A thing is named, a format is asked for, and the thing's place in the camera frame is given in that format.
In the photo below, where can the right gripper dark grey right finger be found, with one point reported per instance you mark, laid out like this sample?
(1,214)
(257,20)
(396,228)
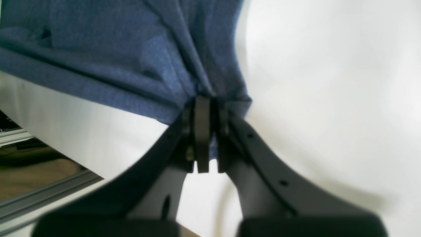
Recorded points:
(275,200)

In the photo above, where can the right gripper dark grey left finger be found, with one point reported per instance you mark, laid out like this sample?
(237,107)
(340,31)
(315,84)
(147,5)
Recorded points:
(143,201)

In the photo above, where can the dark blue T-shirt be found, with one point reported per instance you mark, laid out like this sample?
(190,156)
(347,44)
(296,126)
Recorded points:
(147,57)

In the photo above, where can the aluminium table frame rail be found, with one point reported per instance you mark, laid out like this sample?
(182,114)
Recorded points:
(34,179)

